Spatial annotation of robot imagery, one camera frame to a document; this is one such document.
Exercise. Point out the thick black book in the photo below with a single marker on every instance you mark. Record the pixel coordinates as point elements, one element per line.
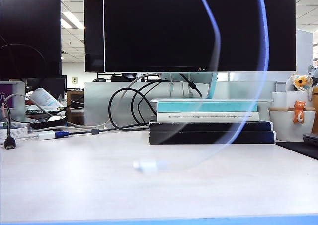
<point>248,137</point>

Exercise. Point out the small dark background monitor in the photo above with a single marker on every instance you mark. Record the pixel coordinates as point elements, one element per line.
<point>54,86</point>

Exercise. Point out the silver display with purple screen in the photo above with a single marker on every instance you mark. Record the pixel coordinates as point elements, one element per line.
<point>17,96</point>

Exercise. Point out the teal book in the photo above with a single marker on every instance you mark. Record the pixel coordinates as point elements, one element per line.
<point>174,107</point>

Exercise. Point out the white bottle with blue print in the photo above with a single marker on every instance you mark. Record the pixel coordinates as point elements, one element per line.
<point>44,96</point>

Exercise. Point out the black monitor with taped edge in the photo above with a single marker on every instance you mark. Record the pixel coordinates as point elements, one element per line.
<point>94,31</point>

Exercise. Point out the orange cat figurine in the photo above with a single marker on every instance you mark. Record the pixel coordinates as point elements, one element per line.
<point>298,115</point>

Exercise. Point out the flat black gadget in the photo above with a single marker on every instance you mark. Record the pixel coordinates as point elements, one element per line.
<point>48,123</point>

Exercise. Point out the grey toy figure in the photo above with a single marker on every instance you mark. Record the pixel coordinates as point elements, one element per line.
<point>314,72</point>

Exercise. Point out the white mug with wooden lid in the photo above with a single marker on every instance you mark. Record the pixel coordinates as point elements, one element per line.
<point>282,125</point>

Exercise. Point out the large black computer monitor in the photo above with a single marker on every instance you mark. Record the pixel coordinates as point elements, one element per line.
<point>154,28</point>

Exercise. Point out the silver and teal monitor stand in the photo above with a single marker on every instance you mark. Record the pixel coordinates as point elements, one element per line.
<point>212,86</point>

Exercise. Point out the white partition panel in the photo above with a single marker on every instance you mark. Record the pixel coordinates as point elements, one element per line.
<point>304,51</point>

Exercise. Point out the white book with printed spine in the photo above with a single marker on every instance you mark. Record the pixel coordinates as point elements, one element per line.
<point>174,119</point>

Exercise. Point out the white video adapter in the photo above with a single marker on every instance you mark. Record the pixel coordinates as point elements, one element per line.
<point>46,135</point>

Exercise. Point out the brown wooden cabinet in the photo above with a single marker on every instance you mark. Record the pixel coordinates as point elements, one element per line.
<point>75,97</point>

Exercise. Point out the straw hat sunflower ornament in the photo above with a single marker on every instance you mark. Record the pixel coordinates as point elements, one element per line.
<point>299,82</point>

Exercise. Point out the silver laptop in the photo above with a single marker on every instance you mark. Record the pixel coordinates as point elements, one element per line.
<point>312,138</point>

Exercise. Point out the thin black book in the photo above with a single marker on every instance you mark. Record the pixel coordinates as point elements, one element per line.
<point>210,126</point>

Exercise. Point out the black monitor with thin bezel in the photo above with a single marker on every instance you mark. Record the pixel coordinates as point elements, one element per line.
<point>29,31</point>

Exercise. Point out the black desk mat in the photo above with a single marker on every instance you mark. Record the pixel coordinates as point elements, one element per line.
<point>299,148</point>

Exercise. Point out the white box with blue print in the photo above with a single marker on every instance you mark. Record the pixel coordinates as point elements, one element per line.
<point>17,133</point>

